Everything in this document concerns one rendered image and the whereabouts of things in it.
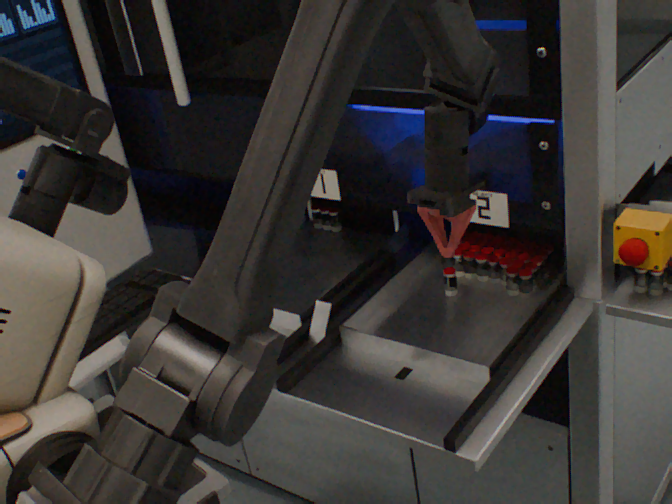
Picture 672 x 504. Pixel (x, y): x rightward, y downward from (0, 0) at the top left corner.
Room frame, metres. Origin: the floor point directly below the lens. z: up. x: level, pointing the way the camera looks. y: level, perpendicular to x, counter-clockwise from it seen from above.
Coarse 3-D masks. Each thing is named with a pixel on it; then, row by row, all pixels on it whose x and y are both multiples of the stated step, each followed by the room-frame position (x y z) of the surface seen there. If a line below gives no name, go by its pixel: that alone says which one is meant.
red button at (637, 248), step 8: (632, 240) 1.01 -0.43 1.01; (640, 240) 1.01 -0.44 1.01; (624, 248) 1.01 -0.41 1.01; (632, 248) 1.00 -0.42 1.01; (640, 248) 0.99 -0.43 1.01; (624, 256) 1.00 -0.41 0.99; (632, 256) 1.00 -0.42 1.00; (640, 256) 0.99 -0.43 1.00; (632, 264) 1.00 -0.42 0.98; (640, 264) 1.00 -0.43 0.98
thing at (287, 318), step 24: (312, 240) 1.45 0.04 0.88; (336, 240) 1.43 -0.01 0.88; (360, 240) 1.42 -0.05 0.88; (384, 240) 1.40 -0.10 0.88; (408, 240) 1.38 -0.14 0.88; (288, 264) 1.37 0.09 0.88; (312, 264) 1.35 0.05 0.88; (336, 264) 1.34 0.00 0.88; (360, 264) 1.26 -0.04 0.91; (288, 288) 1.28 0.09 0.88; (312, 288) 1.26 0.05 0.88; (336, 288) 1.21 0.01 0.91; (288, 312) 1.14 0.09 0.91; (312, 312) 1.15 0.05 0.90
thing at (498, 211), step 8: (480, 192) 1.19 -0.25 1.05; (488, 192) 1.18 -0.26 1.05; (496, 200) 1.17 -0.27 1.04; (504, 200) 1.16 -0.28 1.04; (496, 208) 1.17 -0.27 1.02; (504, 208) 1.16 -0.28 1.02; (496, 216) 1.17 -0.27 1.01; (504, 216) 1.16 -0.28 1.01; (496, 224) 1.17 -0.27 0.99; (504, 224) 1.16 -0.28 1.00
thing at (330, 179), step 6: (324, 174) 1.40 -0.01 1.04; (330, 174) 1.39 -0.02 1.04; (336, 174) 1.38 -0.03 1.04; (318, 180) 1.41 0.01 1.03; (324, 180) 1.40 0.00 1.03; (330, 180) 1.39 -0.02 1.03; (336, 180) 1.38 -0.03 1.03; (318, 186) 1.41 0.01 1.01; (330, 186) 1.39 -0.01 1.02; (336, 186) 1.38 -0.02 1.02; (312, 192) 1.42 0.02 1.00; (318, 192) 1.41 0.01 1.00; (330, 192) 1.39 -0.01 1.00; (336, 192) 1.38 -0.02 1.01; (336, 198) 1.39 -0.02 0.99
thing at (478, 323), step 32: (416, 256) 1.25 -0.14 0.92; (384, 288) 1.17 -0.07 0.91; (416, 288) 1.20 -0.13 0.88; (480, 288) 1.16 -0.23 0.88; (544, 288) 1.13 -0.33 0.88; (352, 320) 1.10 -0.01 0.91; (384, 320) 1.12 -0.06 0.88; (416, 320) 1.10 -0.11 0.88; (448, 320) 1.09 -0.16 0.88; (480, 320) 1.07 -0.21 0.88; (512, 320) 1.05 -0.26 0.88; (384, 352) 1.02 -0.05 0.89; (416, 352) 0.98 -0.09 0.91; (448, 352) 1.00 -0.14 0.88; (480, 352) 0.99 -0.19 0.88
